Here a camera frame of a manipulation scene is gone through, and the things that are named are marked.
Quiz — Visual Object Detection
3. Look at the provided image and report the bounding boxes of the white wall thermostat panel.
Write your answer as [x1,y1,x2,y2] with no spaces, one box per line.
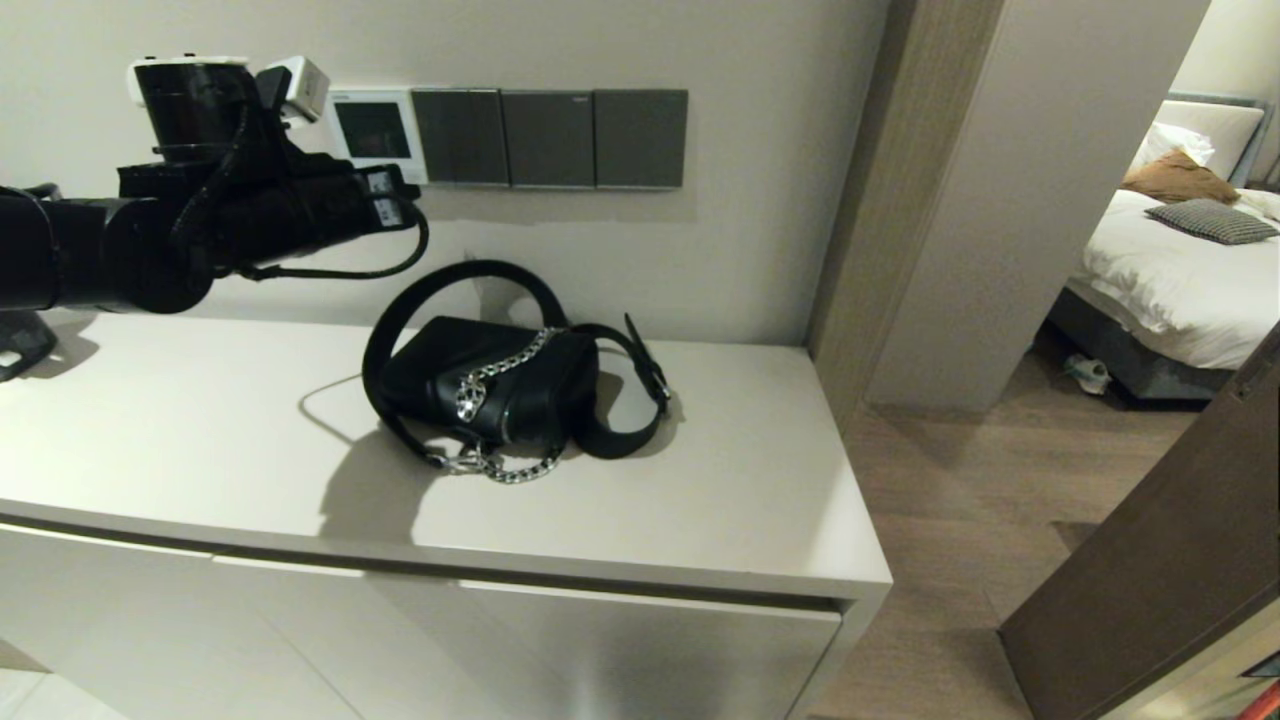
[322,87,429,186]

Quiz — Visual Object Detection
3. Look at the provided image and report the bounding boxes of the white cabinet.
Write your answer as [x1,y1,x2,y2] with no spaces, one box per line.
[0,310,894,720]

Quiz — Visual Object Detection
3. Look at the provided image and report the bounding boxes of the black curved object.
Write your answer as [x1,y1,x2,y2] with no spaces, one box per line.
[0,310,58,383]

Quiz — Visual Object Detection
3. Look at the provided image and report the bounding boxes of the white cabinet door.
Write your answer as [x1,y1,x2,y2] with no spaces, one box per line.
[212,557,843,720]
[0,525,366,720]

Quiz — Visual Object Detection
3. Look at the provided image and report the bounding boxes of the wood veneer door jamb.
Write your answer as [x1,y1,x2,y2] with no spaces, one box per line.
[803,0,1004,438]

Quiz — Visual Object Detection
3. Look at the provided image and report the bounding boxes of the white slipper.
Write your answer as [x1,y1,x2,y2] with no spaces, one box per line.
[1063,355,1111,396]

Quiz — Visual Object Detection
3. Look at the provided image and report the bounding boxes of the bed with grey headboard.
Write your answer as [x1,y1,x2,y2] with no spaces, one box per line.
[1045,92,1280,404]

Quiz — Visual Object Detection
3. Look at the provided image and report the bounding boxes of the small white pillow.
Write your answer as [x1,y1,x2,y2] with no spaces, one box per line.
[1130,122,1214,173]

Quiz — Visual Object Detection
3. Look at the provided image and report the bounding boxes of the white duvet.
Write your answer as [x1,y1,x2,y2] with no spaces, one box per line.
[1065,187,1280,371]

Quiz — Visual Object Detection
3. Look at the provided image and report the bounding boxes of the brown cushion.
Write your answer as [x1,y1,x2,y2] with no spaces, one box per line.
[1120,147,1239,205]

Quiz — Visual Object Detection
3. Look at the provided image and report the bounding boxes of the houndstooth patterned cushion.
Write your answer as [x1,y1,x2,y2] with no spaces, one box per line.
[1145,198,1279,246]

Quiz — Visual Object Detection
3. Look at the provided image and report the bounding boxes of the large white pillow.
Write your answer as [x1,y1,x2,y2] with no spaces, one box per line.
[1155,100,1263,183]

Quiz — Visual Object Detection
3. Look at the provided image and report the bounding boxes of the dark brown door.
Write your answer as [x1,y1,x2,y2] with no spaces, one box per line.
[1000,320,1280,720]

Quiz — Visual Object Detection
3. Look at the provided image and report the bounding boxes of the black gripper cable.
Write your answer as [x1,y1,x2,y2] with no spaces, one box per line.
[235,205,431,282]

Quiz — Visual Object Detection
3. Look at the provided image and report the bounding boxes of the grey triple rocker wall switch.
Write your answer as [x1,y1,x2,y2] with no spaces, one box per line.
[411,88,511,188]

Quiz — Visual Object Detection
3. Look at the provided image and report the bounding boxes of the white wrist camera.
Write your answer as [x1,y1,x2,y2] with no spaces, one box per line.
[258,55,331,123]

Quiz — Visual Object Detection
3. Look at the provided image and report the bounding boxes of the black handbag with silver chain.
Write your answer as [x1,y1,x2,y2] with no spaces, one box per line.
[361,259,673,485]

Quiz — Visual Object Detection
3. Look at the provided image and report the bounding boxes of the grey single wall switch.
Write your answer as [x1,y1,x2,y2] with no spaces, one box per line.
[500,89,597,190]
[593,89,689,191]

